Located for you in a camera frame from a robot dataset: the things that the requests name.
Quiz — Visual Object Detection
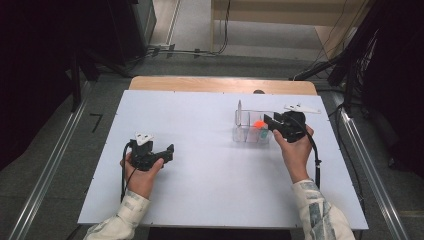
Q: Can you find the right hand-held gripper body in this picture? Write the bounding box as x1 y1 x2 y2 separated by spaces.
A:
277 103 322 144

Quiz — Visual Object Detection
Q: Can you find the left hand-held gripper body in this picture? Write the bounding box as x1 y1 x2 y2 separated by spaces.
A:
127 132 158 173

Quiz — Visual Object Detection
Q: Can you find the orange highlighter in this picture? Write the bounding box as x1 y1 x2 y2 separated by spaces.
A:
247 119 268 143

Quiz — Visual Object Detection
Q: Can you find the clear plastic organizer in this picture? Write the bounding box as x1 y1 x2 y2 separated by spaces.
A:
232 108 278 145

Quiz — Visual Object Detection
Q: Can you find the silver pen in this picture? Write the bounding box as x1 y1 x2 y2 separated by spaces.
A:
236 99 244 136

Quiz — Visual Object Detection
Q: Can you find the person's left hand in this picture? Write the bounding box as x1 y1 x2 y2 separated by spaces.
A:
119 155 166 200

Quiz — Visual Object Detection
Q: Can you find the person's right hand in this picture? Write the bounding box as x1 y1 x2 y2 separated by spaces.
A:
272 124 315 185

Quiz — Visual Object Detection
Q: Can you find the wooden table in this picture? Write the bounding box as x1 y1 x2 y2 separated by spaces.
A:
128 75 319 97

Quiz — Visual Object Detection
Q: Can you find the light wooden furniture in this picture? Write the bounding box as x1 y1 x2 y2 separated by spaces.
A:
209 0 372 62

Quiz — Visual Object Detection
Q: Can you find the dark cabinet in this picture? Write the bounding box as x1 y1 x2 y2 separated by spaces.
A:
105 0 158 67

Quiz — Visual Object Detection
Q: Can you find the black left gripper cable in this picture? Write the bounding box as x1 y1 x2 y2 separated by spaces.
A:
120 141 139 203

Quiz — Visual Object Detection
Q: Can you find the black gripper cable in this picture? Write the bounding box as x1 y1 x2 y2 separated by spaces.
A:
298 114 322 190
120 141 139 203

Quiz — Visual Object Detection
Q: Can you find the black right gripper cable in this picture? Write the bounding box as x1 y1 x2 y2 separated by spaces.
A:
298 114 322 190

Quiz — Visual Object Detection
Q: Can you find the black floor cable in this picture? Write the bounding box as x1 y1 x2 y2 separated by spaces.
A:
327 103 368 214

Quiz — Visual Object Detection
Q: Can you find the black stand with cables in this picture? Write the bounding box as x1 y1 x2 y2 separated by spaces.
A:
289 0 383 117

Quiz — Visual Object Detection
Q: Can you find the metal floor rail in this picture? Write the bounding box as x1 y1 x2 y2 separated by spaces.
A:
7 80 93 240
330 90 410 240

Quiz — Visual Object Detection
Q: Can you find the black hanging cable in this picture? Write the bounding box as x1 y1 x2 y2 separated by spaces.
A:
211 0 232 56

